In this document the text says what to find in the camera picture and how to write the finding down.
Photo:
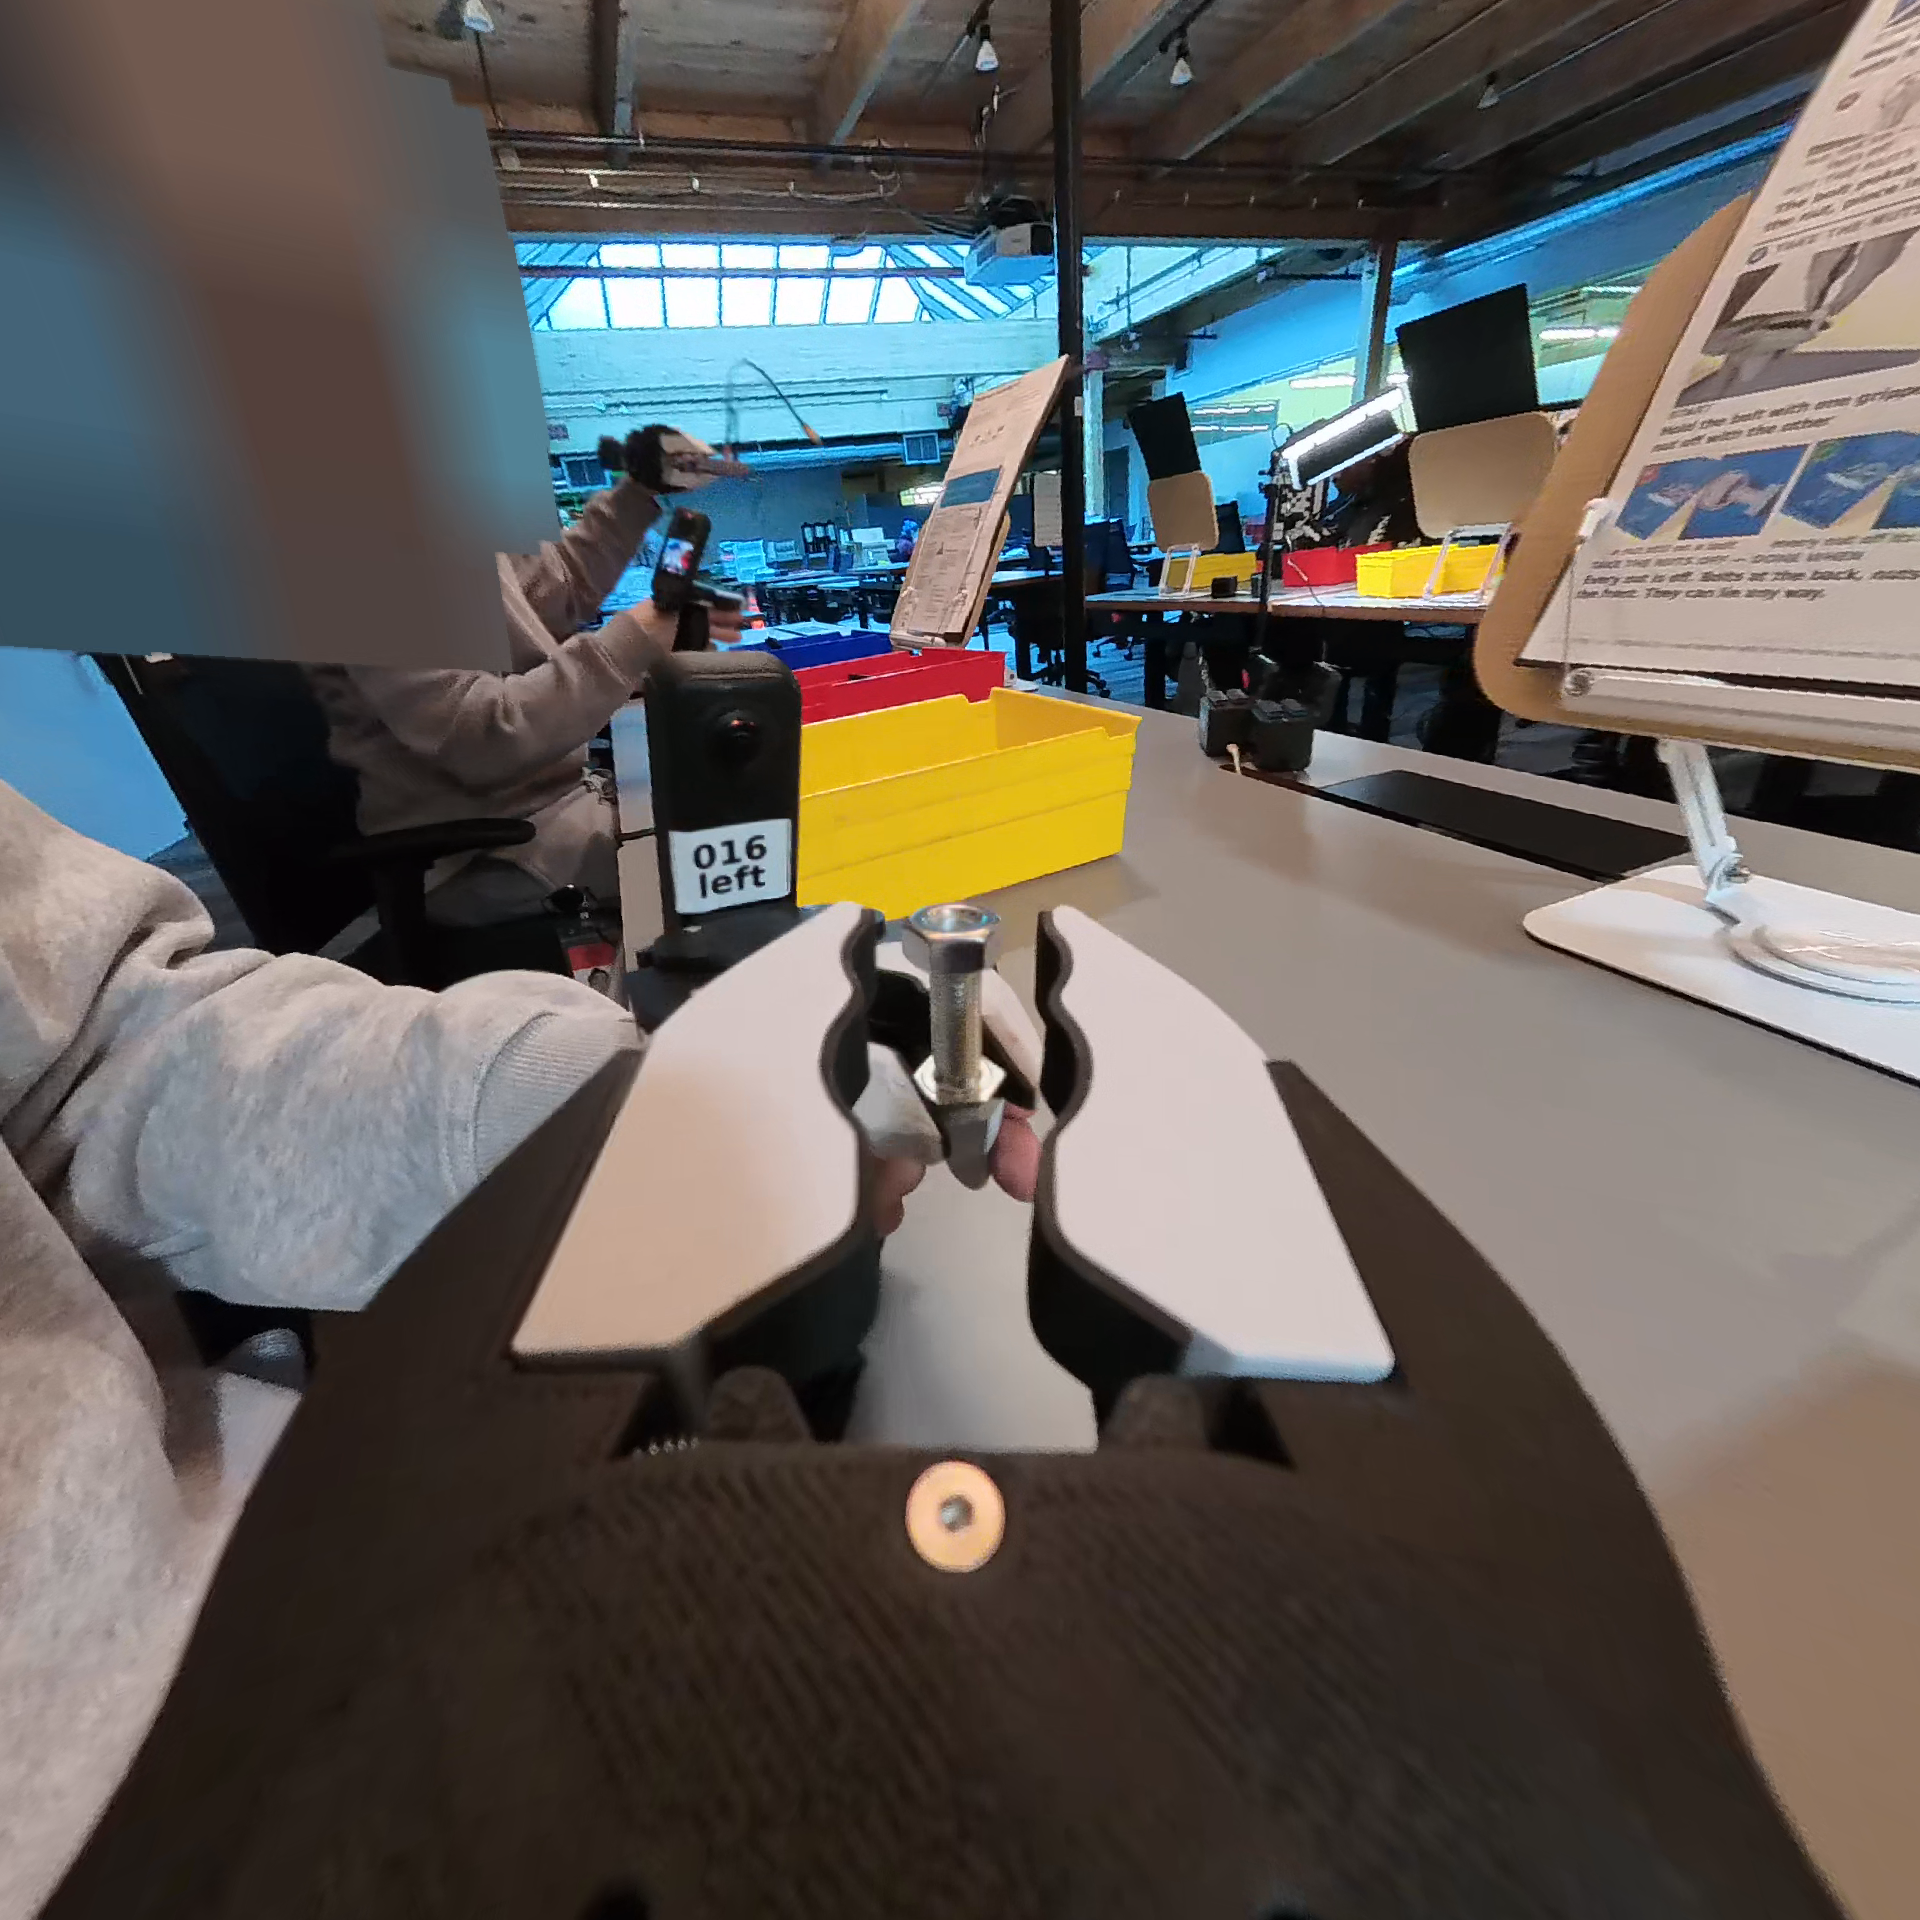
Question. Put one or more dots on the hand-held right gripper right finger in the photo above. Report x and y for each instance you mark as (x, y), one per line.
(1215, 1184)

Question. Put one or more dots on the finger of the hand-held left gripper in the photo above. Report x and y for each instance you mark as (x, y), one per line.
(902, 1119)
(1004, 1037)

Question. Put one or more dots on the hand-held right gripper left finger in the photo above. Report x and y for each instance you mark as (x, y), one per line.
(706, 1171)

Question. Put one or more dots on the steel hex bolt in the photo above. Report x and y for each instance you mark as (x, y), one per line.
(960, 1037)

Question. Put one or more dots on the yellow plastic bin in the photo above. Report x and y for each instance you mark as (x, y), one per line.
(975, 797)

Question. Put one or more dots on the person's left forearm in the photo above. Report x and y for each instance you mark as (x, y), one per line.
(301, 1110)

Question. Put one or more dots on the grey desk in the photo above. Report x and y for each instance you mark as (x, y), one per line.
(1426, 1080)

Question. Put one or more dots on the black desk mat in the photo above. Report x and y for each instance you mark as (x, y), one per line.
(1517, 818)

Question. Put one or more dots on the wood-edged work desk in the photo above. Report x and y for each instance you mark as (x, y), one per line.
(1291, 605)

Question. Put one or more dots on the black desk lamp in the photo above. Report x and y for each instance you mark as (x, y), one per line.
(1335, 441)

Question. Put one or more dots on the blue plastic bin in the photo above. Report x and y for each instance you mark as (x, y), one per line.
(834, 649)

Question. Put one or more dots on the red plastic bin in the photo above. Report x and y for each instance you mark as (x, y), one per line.
(902, 682)

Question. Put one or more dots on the tall wooden document stand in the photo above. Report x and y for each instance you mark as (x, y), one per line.
(984, 510)

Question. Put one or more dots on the black battery charger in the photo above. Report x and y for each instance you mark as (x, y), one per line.
(1284, 735)
(1226, 723)

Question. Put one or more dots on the small wooden document stand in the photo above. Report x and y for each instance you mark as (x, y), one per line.
(1183, 510)

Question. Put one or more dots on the black support column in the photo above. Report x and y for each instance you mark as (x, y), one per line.
(1069, 345)

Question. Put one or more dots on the black monitor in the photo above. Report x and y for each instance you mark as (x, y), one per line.
(1163, 435)
(1468, 359)

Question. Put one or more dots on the red storage bin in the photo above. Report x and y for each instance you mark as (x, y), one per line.
(1319, 565)

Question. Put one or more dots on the ceiling projector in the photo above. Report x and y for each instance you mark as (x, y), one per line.
(1010, 253)

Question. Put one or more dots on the small yellow storage bin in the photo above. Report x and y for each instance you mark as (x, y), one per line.
(1418, 570)

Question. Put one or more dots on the person's grey sweatshirt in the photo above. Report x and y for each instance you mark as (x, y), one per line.
(106, 1576)

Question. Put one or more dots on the wide wooden document stand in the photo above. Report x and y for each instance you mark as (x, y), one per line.
(1478, 477)

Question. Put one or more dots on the printed instruction sheet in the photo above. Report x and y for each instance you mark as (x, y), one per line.
(1757, 495)

